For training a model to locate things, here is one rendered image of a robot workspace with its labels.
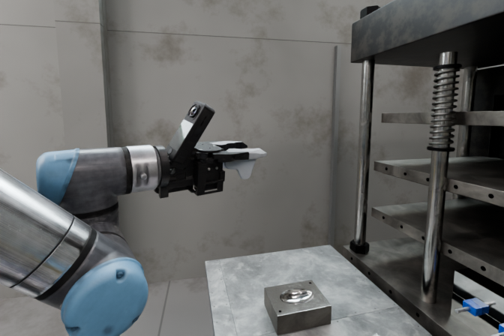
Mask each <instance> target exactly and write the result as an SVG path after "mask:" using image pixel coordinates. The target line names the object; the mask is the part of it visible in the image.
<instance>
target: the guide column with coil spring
mask: <svg viewBox="0 0 504 336"><path fill-rule="evenodd" d="M457 62H458V52H443V53H440V54H439V64H438V65H447V64H457ZM454 75H456V71H455V72H448V73H441V74H438V75H437V78H440V77H447V76H454ZM455 80H456V78H448V79H441V80H437V84H439V83H448V82H455ZM448 88H455V84H450V85H441V86H437V87H436V90H439V89H448ZM454 93H455V90H451V91H440V92H437V93H436V96H438V95H449V94H454ZM450 100H454V96H452V97H440V98H436V102H437V101H450ZM453 105H454V102H452V103H439V104H435V108H437V107H450V106H453ZM450 112H453V108H452V109H438V110H435V112H434V114H435V113H450ZM450 118H452V114H451V115H436V116H434V119H450ZM451 123H452V120H451V121H435V122H434V123H433V125H449V124H451ZM451 129H452V126H451V127H434V128H433V131H447V130H451ZM447 136H451V132H450V133H433V137H447ZM450 139H451V138H448V139H433V140H432V143H444V142H450ZM432 147H435V148H450V144H447V145H432ZM448 165H449V151H431V159H430V178H429V188H428V198H427V216H426V226H425V236H424V254H423V264H422V273H421V292H420V298H421V300H422V301H424V302H427V303H429V304H436V303H437V287H438V278H439V269H440V252H441V244H442V234H443V218H444V208H445V200H446V183H447V174H448Z"/></svg>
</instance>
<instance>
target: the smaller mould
mask: <svg viewBox="0 0 504 336"><path fill-rule="evenodd" d="M264 305H265V308H266V310H267V312H268V315H269V317H270V320H271V322H272V325H273V326H274V330H275V331H276V334H277V335H282V334H286V333H290V332H297V331H301V330H304V329H311V328H314V327H318V326H324V325H328V324H331V320H332V306H331V304H330V303H329V301H328V300H327V299H326V297H325V296H324V295H323V294H322V293H321V291H320V290H319V289H318V287H317V286H316V284H315V283H314V282H313V281H312V280H306V281H301V282H296V283H288V284H283V285H278V286H270V287H265V288H264Z"/></svg>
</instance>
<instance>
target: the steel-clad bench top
mask: <svg viewBox="0 0 504 336"><path fill-rule="evenodd" d="M205 267H206V274H207V279H208V290H209V296H210V302H211V312H212V319H213V324H214V336H373V335H375V334H376V333H377V334H378V335H379V336H432V335H431V334H430V333H429V332H428V331H427V330H425V329H424V328H423V327H422V326H421V325H420V324H418V323H417V322H416V321H415V320H414V319H413V318H412V317H411V316H410V315H409V314H408V313H406V312H405V311H404V310H403V309H402V308H401V307H399V306H398V305H397V304H396V303H395V302H394V301H392V300H391V299H390V298H389V297H388V296H387V295H386V294H385V293H384V292H383V291H382V290H381V289H379V288H378V287H377V286H376V285H375V284H374V283H372V282H371V281H370V280H369V279H368V278H367V277H365V276H364V275H363V274H362V273H361V272H360V271H359V270H358V269H357V268H356V267H355V266H354V265H352V264H351V263H350V262H349V261H348V260H347V259H345V258H344V257H343V256H342V255H341V254H340V253H338V252H337V251H336V250H335V249H334V248H333V247H332V246H331V245H324V246H318V247H307V248H302V249H295V250H285V251H278V252H273V253H261V254H256V255H250V256H239V257H233V258H227V259H220V260H219V259H216V260H210V261H205ZM222 272H223V273H222ZM310 280H312V281H313V282H314V283H315V284H316V286H317V287H318V289H319V290H320V291H321V293H322V294H323V295H324V296H325V298H326V299H327V300H328V302H329V303H330V304H331V324H328V325H322V326H318V327H314V328H308V329H304V330H301V331H294V332H290V333H286V334H279V335H277V334H276V331H275V329H274V326H273V325H272V321H271V320H270V317H269V314H268V312H267V310H266V307H265V305H264V288H265V287H273V286H278V285H283V284H291V283H296V282H301V281H310ZM224 282H225V283H224ZM225 285H226V286H225ZM233 320H234V321H233ZM236 333H237V334H236Z"/></svg>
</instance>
